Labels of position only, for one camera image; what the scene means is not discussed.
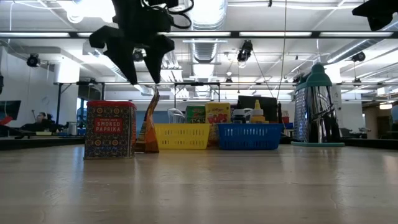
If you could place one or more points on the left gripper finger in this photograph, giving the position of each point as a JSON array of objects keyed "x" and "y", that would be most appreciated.
[
  {"x": 124, "y": 59},
  {"x": 157, "y": 53}
]

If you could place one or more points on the red-lidded smoked paprika tin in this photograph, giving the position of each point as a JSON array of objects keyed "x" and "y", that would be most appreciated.
[{"x": 109, "y": 130}]

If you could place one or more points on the brown triangular snack packet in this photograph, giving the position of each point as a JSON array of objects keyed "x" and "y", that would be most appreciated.
[{"x": 148, "y": 133}]

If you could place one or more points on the small yellow food box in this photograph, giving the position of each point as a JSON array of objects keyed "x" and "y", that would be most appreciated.
[{"x": 217, "y": 116}]

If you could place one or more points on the yellow squeeze bottle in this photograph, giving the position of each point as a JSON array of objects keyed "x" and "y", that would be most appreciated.
[{"x": 257, "y": 115}]

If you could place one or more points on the blue plastic basket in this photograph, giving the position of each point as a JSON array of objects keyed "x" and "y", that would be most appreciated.
[{"x": 248, "y": 137}]

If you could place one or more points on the black ceiling spotlight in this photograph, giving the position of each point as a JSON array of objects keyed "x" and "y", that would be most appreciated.
[
  {"x": 32, "y": 60},
  {"x": 359, "y": 56},
  {"x": 245, "y": 49},
  {"x": 139, "y": 56}
]

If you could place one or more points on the clear plastic bin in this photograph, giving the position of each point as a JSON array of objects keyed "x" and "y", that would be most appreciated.
[{"x": 175, "y": 115}]

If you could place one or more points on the blue steel column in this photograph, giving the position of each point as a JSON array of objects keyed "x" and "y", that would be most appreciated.
[{"x": 58, "y": 105}]

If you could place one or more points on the yellow plastic basket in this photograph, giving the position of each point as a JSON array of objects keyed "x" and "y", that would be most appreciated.
[{"x": 183, "y": 137}]

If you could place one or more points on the person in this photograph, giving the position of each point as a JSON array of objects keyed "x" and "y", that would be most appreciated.
[
  {"x": 395, "y": 113},
  {"x": 42, "y": 119}
]

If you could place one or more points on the teal box grater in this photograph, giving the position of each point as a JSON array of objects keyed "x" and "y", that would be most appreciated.
[{"x": 317, "y": 109}]

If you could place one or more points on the black monitor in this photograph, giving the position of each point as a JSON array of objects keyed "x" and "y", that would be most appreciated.
[{"x": 270, "y": 107}]

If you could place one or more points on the red bar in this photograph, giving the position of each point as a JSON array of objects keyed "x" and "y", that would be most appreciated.
[{"x": 5, "y": 120}]

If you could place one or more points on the silver ventilation duct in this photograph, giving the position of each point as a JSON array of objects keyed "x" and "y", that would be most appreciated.
[{"x": 205, "y": 49}]

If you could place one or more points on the black wall screen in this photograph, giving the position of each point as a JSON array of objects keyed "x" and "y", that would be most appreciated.
[{"x": 9, "y": 107}]

